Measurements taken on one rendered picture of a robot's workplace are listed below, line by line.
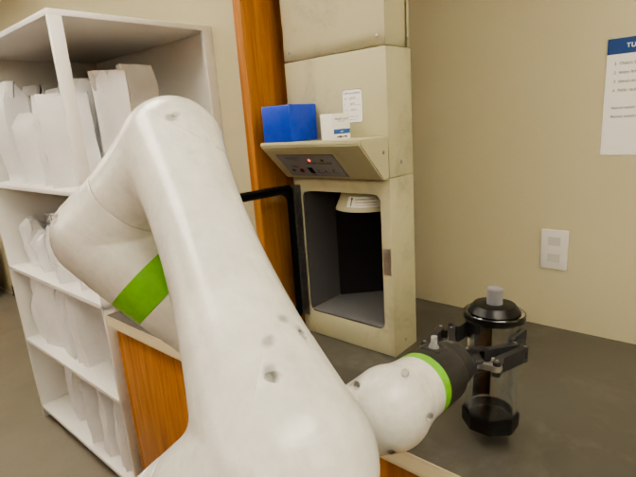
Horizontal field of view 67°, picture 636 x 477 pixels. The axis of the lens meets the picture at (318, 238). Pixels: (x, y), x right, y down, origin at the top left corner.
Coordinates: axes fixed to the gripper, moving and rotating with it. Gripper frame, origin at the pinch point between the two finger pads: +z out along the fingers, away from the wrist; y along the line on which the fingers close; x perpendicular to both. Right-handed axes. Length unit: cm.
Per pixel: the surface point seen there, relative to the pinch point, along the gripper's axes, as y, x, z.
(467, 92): 32, -51, 55
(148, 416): 120, 60, -5
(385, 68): 32, -52, 11
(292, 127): 53, -39, 2
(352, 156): 35.7, -32.2, 4.3
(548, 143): 9, -35, 56
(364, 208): 41.3, -18.8, 17.1
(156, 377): 109, 40, -7
